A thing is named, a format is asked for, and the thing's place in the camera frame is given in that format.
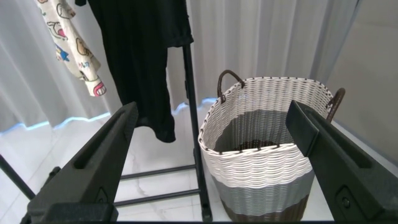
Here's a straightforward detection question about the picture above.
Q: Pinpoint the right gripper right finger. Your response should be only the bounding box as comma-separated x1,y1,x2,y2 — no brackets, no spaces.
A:
285,100,398,222

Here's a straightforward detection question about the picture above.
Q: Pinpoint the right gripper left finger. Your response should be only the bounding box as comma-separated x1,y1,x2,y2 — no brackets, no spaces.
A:
27,101,139,222

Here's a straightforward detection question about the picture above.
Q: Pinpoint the black garment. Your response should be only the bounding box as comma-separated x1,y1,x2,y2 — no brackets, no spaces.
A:
74,0,195,144

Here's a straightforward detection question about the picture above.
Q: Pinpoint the cream printed garment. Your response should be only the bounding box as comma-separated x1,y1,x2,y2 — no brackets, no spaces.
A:
35,0,108,98

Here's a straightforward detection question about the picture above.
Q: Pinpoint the white laundry basket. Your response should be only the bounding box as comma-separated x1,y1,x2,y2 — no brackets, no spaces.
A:
198,69,346,222

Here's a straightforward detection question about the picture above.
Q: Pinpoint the black clothes rack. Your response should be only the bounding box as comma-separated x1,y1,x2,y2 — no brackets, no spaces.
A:
0,0,214,222

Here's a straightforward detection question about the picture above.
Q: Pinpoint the white curtain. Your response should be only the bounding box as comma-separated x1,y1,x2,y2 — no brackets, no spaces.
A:
0,0,363,133

